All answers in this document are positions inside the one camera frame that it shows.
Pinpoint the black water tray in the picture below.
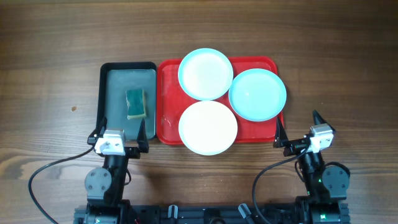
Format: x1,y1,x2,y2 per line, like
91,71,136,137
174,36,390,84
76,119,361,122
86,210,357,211
96,62,157,141

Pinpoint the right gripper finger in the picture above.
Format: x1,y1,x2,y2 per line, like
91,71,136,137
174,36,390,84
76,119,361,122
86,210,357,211
274,117,289,142
312,110,336,133

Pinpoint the light blue plate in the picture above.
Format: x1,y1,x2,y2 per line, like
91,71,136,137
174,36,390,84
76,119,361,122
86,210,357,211
228,68,287,122
178,48,234,101

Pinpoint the white plate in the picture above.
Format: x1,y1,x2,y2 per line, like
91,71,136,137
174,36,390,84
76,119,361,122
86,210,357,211
178,101,238,156

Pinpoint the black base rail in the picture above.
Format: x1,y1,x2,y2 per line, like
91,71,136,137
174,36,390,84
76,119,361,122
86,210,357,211
73,203,351,224

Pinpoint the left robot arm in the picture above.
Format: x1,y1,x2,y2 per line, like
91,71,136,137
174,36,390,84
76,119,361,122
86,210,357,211
75,118,149,224

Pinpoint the green yellow sponge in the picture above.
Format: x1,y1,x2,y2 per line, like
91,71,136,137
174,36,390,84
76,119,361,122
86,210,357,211
126,89,147,119

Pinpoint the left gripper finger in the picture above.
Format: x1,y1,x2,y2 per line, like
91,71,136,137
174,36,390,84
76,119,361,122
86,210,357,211
93,116,107,138
136,119,147,142

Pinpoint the light blue plate right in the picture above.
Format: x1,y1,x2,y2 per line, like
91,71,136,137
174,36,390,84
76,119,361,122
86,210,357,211
228,68,287,122

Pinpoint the light blue plate top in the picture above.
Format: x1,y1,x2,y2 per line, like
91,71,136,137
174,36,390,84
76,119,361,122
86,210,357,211
178,48,234,101

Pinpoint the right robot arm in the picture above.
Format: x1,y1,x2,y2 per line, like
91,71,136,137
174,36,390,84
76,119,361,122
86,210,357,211
274,111,351,223

